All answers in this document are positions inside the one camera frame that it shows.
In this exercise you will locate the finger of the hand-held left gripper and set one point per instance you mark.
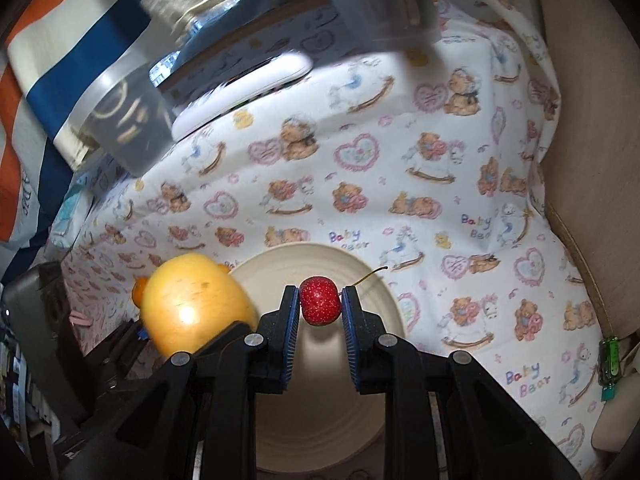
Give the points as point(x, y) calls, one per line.
point(125, 355)

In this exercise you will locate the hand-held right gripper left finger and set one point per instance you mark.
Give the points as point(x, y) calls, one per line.
point(288, 345)

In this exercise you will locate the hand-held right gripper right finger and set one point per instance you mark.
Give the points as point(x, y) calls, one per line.
point(351, 345)

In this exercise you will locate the red cherry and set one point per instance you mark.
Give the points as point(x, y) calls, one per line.
point(320, 300)

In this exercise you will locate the small orange kumquat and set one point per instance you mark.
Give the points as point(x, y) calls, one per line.
point(138, 291)

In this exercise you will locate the beige plate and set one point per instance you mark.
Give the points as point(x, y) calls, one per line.
point(320, 420)

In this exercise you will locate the large yellow apple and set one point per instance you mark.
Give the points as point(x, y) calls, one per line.
point(195, 300)

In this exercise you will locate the bear print tablecloth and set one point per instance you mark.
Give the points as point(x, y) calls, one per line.
point(350, 200)

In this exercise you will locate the clear plastic jar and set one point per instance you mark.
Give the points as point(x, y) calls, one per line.
point(125, 120)

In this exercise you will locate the white flat box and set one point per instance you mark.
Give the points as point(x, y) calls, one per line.
point(240, 95)

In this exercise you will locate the small green plastic object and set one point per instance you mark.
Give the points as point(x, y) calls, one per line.
point(609, 365)

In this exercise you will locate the striped curtain cloth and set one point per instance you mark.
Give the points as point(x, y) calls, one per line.
point(60, 50)

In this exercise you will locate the beige wooden side panel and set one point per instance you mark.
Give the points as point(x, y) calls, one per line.
point(590, 135)

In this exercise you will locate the small clear container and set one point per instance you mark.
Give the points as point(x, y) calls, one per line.
point(380, 10)

